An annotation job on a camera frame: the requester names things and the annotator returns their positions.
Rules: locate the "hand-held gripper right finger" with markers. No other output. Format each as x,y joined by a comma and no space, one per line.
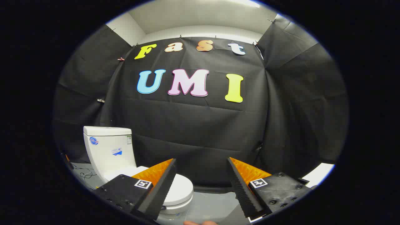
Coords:
242,190

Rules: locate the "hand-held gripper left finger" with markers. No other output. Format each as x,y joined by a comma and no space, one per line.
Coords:
162,187

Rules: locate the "white toilet lid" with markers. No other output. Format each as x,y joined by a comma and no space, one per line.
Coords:
182,189

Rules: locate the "white toilet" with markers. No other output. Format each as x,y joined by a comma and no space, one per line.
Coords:
106,150

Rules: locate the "black backdrop cloth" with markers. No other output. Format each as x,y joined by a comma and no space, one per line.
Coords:
193,131

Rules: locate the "black orange device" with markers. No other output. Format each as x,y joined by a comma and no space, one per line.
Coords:
67,159

